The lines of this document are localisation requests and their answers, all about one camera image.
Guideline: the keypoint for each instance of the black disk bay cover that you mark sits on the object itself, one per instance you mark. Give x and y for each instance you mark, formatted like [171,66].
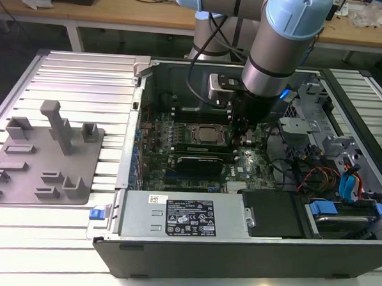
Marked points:
[273,214]

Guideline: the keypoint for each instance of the grey power supply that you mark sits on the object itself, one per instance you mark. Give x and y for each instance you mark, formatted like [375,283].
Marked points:
[142,217]

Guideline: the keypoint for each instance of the black hard disk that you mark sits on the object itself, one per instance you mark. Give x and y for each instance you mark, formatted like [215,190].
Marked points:
[340,224]

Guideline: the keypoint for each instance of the black RAM slot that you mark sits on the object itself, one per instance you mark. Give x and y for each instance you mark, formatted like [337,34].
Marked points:
[198,119]
[199,113]

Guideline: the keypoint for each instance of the grey parts rack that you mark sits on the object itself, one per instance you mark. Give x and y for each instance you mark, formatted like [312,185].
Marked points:
[49,161]

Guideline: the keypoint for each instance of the wooden desk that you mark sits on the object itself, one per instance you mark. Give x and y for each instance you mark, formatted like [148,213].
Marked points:
[114,14]

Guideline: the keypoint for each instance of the blue plastic tab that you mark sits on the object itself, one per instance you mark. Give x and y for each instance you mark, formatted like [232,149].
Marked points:
[379,210]

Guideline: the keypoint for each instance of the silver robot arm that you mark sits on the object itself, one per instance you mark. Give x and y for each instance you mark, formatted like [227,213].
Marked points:
[279,45]

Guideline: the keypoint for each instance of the metal drive cage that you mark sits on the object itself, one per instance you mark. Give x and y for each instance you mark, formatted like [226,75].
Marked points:
[302,126]

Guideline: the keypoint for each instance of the black graphics card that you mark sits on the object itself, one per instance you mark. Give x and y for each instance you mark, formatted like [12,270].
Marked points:
[199,166]

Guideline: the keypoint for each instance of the clear plastic bags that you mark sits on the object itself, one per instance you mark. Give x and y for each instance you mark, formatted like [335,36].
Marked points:
[367,17]

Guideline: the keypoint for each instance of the green motherboard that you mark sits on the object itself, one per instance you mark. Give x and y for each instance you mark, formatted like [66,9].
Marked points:
[257,165]

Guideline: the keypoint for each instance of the silver chipset heat sink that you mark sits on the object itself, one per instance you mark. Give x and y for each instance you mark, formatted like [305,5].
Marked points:
[238,187]

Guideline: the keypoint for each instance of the grey case hinge lever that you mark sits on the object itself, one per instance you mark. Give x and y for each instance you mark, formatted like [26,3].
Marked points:
[142,65]

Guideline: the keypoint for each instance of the silver CPU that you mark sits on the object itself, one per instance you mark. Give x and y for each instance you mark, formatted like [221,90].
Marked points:
[210,134]

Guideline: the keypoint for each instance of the black open PC case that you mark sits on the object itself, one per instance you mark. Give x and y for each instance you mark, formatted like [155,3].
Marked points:
[236,264]

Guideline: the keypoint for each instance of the blue disk carrier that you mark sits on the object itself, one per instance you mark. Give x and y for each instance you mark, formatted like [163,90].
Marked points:
[323,208]

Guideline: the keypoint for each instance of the blue case latch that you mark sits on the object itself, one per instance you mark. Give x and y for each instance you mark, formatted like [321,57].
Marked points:
[97,215]

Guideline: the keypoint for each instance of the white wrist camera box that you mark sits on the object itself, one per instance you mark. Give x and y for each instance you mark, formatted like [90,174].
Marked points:
[219,90]

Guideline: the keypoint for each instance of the crumpled white paper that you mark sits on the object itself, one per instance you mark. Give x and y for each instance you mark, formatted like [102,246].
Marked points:
[36,1]

